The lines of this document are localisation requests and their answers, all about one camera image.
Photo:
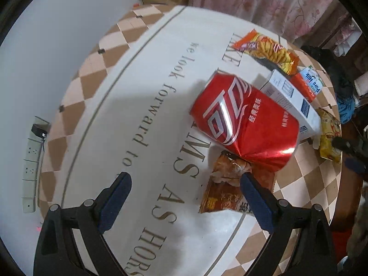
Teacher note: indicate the red cola can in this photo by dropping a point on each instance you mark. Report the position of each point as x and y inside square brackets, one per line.
[246, 122]

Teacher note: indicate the orange fries snack bag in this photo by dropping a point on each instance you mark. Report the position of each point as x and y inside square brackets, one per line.
[259, 46]

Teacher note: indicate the white skincare box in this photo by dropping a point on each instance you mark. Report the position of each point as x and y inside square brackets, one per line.
[284, 93]

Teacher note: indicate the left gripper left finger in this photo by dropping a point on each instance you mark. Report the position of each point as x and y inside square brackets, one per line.
[57, 252]

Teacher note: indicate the white power strip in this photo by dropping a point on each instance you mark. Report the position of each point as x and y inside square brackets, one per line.
[32, 161]

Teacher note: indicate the brown spicy snack packet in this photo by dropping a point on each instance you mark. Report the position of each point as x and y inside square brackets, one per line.
[223, 189]

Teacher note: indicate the red blue milk carton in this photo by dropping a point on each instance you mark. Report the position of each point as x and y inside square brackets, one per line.
[308, 82]

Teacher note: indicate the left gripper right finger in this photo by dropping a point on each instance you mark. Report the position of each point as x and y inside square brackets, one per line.
[313, 253]

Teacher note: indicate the yellow snack packet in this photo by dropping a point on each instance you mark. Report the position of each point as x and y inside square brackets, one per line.
[330, 129]

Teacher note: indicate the checkered printed tablecloth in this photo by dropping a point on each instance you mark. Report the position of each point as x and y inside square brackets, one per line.
[127, 109]

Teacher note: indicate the blue and black clothes pile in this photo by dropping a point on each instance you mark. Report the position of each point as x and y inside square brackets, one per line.
[342, 85]

